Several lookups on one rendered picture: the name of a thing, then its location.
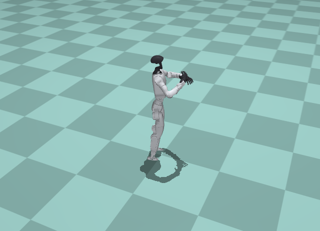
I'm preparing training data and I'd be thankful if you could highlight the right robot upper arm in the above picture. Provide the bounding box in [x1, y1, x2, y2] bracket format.
[154, 76, 173, 98]

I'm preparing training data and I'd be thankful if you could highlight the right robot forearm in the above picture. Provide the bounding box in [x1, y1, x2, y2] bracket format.
[168, 80, 186, 97]

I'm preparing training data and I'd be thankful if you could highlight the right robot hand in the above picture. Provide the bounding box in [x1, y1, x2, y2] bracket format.
[179, 71, 188, 83]

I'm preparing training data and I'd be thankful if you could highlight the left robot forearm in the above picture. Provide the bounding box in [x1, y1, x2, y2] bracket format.
[168, 71, 182, 79]

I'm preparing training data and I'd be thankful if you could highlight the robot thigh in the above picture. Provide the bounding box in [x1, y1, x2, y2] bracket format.
[150, 108, 165, 140]
[151, 106, 165, 133]

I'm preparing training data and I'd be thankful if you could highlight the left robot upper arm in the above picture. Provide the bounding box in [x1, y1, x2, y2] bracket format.
[160, 69, 172, 78]

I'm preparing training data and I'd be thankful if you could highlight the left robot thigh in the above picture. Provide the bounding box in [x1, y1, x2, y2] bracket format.
[151, 106, 165, 133]

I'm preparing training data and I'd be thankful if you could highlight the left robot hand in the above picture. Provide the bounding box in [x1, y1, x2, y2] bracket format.
[179, 75, 193, 85]

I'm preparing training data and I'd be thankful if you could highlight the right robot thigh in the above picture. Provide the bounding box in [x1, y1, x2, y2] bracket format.
[150, 108, 165, 140]

